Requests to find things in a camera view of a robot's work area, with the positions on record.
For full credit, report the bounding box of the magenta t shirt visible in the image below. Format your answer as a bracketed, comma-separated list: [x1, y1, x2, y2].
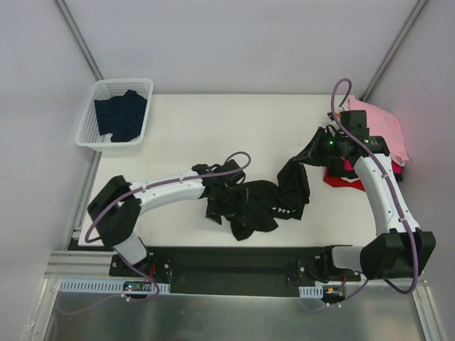
[344, 159, 402, 175]

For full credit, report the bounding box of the red t shirt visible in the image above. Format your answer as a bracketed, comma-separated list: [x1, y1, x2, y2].
[323, 169, 365, 191]

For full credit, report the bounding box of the pink t shirt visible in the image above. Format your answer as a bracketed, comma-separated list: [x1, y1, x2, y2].
[348, 98, 409, 167]

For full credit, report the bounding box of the white plastic laundry basket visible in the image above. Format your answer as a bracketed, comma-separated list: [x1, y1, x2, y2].
[75, 77, 154, 153]

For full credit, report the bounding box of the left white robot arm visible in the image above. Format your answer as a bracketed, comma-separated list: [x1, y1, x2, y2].
[84, 159, 245, 276]

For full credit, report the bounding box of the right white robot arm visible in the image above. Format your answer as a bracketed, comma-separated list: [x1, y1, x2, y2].
[302, 110, 436, 281]

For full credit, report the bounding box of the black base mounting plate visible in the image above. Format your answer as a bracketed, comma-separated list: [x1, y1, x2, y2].
[108, 246, 362, 296]

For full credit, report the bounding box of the navy blue t shirt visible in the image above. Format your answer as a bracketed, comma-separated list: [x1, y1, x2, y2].
[94, 90, 147, 143]

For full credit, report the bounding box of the right white cable duct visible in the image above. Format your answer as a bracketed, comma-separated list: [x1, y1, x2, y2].
[299, 285, 323, 299]

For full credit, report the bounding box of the white cable duct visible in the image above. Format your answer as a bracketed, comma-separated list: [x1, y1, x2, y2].
[59, 279, 171, 295]
[299, 285, 323, 299]

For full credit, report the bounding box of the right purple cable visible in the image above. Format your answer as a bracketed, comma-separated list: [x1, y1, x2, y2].
[301, 78, 419, 313]

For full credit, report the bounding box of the aluminium frame rail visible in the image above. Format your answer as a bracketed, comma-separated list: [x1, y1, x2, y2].
[44, 250, 427, 286]

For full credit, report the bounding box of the left white cable duct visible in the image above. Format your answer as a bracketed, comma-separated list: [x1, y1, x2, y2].
[59, 279, 171, 295]

